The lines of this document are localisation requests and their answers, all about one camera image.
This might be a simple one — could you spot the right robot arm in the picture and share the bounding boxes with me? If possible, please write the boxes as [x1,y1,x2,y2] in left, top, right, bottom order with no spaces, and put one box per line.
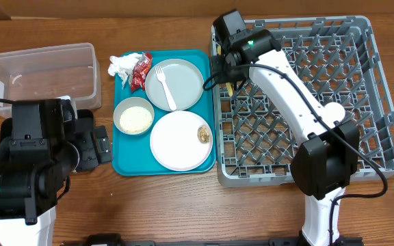
[213,10,362,245]

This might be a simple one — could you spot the white cup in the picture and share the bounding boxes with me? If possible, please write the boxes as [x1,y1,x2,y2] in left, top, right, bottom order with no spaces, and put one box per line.
[322,102,345,127]

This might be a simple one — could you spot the brown food scrap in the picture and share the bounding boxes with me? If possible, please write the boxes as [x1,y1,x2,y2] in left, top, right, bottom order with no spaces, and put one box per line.
[198,126,210,144]

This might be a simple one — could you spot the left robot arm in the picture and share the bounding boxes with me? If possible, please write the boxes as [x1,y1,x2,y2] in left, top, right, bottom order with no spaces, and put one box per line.
[0,96,113,245]

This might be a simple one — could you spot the grey bowl of rice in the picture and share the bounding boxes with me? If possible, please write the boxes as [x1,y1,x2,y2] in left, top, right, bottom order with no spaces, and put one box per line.
[113,97,155,135]

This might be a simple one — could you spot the white round plate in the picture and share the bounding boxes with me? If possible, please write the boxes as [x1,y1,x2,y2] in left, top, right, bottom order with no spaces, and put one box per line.
[150,111,213,172]

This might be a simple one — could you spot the grey round plate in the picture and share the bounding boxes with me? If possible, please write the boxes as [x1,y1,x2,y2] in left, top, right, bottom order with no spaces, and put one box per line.
[145,59,204,111]

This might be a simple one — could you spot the grey dishwasher rack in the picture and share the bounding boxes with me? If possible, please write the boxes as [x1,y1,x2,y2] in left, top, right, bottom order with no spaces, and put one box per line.
[213,16,394,187]

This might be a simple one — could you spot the teal serving tray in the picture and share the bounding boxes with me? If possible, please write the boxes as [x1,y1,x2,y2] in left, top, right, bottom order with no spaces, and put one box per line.
[111,49,218,176]

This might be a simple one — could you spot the red snack wrapper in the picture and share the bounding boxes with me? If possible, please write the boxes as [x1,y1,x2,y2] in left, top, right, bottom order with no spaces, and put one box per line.
[130,53,153,92]

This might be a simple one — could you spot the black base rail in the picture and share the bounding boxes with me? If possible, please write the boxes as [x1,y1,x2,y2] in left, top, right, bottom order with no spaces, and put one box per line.
[60,232,365,246]

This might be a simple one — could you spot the crumpled white napkin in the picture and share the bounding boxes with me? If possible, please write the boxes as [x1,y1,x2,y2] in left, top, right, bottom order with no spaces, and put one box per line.
[107,53,142,88]

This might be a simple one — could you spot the clear plastic bin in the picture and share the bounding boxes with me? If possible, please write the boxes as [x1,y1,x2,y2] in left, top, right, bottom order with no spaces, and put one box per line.
[0,43,102,109]

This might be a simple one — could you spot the black plastic tray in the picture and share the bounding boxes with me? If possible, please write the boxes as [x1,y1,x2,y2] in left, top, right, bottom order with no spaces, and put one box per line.
[0,109,96,181]

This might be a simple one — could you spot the yellow plastic spoon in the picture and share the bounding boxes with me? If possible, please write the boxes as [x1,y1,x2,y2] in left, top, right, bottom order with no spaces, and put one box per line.
[216,44,234,98]

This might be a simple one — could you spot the white plastic fork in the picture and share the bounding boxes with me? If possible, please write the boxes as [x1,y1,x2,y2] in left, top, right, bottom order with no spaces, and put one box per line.
[155,66,177,111]

